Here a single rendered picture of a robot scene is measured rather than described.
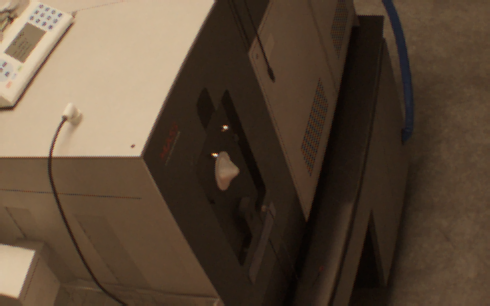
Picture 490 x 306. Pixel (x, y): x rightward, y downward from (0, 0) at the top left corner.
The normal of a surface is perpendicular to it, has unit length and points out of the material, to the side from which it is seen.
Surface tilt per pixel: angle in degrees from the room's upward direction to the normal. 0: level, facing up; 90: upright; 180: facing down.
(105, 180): 90
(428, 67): 0
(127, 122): 0
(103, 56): 0
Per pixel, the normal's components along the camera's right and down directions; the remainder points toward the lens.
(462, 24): -0.26, -0.69
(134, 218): -0.24, 0.73
